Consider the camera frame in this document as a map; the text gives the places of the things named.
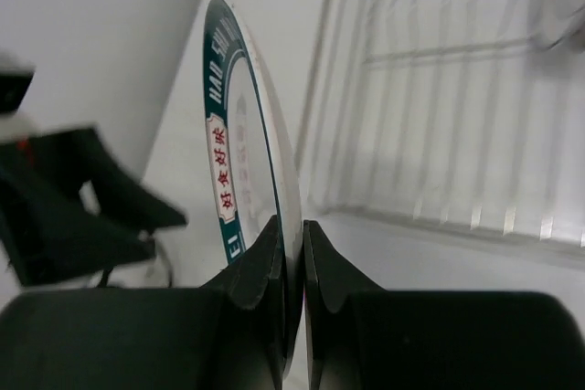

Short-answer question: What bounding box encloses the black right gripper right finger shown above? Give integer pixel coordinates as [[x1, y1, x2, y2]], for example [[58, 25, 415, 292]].
[[303, 220, 584, 389]]

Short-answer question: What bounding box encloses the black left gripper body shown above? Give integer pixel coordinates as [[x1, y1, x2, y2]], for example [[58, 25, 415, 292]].
[[1, 56, 155, 287]]

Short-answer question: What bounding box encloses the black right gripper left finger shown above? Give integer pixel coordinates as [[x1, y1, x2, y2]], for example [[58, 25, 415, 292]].
[[1, 219, 286, 389]]

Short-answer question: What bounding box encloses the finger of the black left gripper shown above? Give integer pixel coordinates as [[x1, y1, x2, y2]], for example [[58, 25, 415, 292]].
[[27, 126, 187, 232]]

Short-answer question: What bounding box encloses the plate with teal lettered rim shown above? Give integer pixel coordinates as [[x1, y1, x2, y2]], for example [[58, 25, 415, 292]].
[[203, 0, 303, 368]]

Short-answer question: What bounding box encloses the wire dish rack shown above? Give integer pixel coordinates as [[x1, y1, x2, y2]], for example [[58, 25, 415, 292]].
[[297, 0, 584, 253]]

